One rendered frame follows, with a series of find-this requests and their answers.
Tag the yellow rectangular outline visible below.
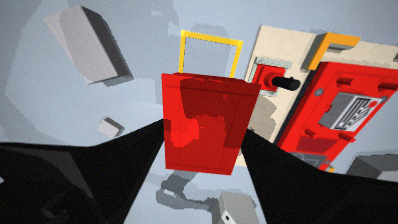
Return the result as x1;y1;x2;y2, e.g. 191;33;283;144
179;31;243;78

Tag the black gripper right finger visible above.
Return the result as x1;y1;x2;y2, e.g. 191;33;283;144
240;128;398;224

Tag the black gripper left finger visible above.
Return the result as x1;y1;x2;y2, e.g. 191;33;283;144
0;119;164;224

